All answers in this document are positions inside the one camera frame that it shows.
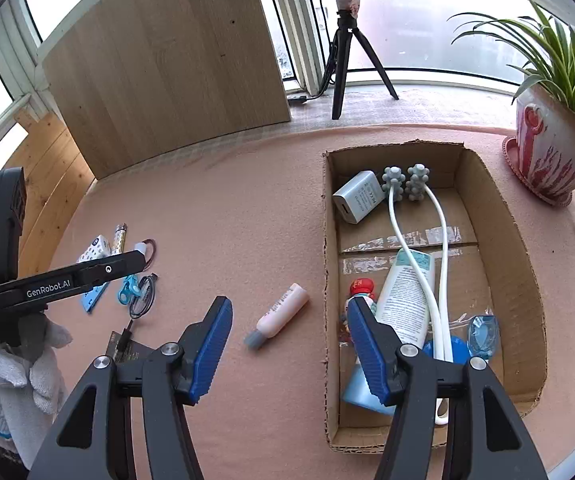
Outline white dotted tissue pack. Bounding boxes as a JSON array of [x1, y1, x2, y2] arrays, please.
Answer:
[[76, 234, 112, 263]]

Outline black usb cable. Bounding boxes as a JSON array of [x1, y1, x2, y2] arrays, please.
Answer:
[[116, 272, 159, 356]]

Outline black ring light cable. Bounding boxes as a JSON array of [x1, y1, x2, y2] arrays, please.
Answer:
[[287, 0, 341, 106]]

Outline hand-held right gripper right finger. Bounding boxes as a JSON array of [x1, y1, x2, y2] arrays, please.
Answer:
[[346, 296, 551, 480]]

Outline light wooden board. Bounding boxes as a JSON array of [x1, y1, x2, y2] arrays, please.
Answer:
[[42, 0, 292, 181]]

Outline blue round tape measure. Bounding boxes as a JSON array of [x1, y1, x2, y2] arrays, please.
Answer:
[[421, 335, 471, 365]]

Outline pink fleece blanket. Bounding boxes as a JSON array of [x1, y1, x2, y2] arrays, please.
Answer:
[[15, 122, 575, 480]]

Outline brown hair ties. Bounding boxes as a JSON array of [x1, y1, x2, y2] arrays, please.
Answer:
[[135, 239, 157, 267]]

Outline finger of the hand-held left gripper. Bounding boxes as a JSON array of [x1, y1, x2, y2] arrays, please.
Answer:
[[78, 251, 146, 293]]

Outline light blue bottle red cap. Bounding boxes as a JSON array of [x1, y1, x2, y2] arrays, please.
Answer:
[[341, 277, 399, 415]]

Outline white lotion tube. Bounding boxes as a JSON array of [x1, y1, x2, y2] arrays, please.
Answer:
[[375, 249, 435, 351]]

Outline cardboard box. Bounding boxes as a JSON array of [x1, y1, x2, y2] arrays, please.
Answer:
[[321, 140, 548, 453]]

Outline green spider plant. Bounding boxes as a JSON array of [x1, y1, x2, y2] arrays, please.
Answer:
[[447, 0, 575, 138]]

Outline person's left hand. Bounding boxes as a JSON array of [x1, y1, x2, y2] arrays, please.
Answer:
[[0, 310, 73, 468]]

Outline red and white plant pot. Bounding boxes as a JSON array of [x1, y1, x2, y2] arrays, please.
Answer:
[[515, 82, 575, 196]]

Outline black tripod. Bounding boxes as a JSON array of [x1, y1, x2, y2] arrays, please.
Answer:
[[320, 0, 401, 121]]

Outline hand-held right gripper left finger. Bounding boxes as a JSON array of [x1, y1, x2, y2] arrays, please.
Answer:
[[28, 296, 233, 480]]

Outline small blue scissors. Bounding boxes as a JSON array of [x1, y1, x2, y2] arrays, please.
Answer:
[[118, 275, 141, 306]]

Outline black card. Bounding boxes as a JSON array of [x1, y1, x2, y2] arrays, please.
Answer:
[[108, 330, 151, 366]]

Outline grey ball massager white handles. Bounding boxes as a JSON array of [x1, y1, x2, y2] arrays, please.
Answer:
[[382, 162, 455, 426]]

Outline light blue packet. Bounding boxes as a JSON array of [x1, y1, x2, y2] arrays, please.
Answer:
[[82, 280, 111, 313]]

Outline pink pot saucer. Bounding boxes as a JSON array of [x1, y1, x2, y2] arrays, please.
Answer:
[[501, 135, 575, 207]]

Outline white window frame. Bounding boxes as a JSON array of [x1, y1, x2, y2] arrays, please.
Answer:
[[0, 0, 575, 161]]

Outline pink tube with grey cap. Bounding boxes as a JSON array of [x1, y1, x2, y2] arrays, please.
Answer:
[[244, 282, 311, 351]]

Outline grey white power adapter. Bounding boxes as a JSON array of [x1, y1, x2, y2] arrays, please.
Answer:
[[332, 171, 385, 225]]

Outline clear blue plastic item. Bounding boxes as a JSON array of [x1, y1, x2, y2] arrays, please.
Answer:
[[466, 315, 499, 361]]

